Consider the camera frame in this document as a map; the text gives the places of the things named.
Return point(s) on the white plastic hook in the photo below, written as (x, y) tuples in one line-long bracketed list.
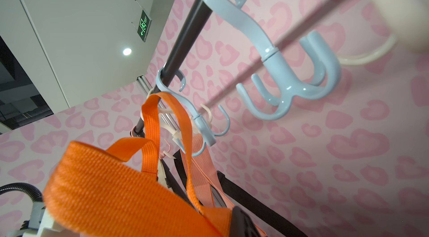
[(176, 133), (408, 22)]

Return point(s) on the light blue hook right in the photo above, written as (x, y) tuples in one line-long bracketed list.
[(327, 66)]

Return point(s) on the white plastic hook right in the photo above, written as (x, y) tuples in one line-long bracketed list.
[(408, 22)]

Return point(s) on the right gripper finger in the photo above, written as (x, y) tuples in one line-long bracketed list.
[(242, 225)]

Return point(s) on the black garment rack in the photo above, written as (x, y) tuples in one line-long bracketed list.
[(193, 25)]

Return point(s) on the pink shoulder bag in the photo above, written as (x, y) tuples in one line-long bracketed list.
[(204, 177)]

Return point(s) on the green exit sign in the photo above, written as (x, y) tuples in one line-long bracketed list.
[(144, 25)]

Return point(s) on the small orange sling bag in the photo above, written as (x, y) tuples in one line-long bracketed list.
[(115, 192)]

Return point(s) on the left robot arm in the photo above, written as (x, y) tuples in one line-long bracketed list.
[(14, 223)]

